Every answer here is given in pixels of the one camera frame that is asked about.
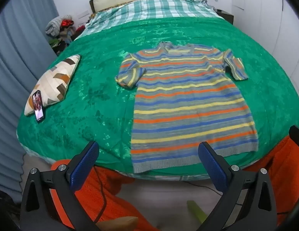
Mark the light green object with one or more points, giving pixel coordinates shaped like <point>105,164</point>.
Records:
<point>196,211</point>

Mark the green floral blanket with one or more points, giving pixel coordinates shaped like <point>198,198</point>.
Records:
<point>91,77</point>

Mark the white wall socket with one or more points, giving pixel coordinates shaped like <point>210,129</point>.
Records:
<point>83,14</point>

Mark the pile of clothes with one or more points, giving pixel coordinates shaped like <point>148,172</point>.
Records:
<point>61,41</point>

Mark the white wardrobe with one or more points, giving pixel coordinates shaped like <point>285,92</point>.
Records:
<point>260,16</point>

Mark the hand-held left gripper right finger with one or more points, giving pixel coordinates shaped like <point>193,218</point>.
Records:
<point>212,166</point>

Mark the black smartphone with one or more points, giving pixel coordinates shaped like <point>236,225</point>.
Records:
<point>38,105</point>

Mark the beige rounded object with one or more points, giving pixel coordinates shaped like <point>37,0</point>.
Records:
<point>120,222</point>

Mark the green checked bed sheet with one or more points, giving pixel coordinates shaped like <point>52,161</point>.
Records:
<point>152,9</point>

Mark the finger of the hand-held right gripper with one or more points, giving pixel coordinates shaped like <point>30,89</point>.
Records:
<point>297,136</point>

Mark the dark nightstand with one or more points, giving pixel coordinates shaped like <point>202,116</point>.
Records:
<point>225,15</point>

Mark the grey knitted cloth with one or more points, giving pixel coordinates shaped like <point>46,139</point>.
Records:
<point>54,25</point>

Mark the blue-grey curtain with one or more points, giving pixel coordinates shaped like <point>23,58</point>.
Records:
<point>14,53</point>

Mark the striped knit sweater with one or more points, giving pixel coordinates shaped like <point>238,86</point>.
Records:
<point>188,105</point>

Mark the patchwork patterned cushion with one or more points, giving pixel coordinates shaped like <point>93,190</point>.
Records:
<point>58,77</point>

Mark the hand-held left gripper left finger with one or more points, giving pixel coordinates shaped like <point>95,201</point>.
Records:
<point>84,166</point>

